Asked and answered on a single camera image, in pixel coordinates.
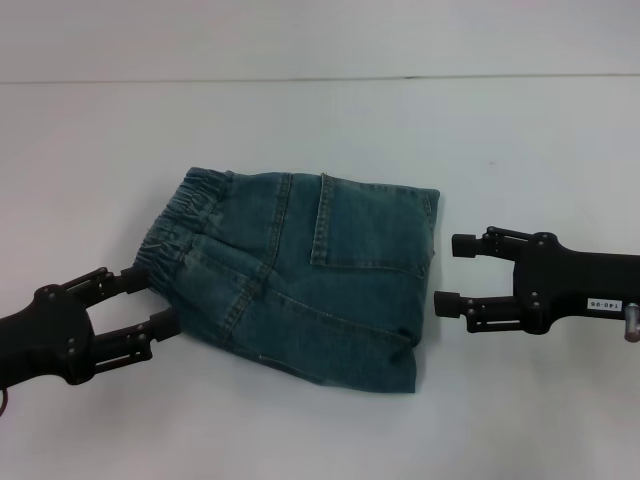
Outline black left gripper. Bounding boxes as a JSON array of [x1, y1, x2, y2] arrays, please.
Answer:
[[0, 267, 183, 397]]

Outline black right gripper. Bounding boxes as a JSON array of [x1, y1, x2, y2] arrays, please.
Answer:
[[433, 225, 640, 336]]

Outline blue denim shorts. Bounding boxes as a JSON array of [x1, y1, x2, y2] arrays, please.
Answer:
[[132, 167, 441, 396]]

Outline small silver metal bolt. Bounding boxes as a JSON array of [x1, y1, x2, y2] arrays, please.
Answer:
[[624, 305, 640, 344]]

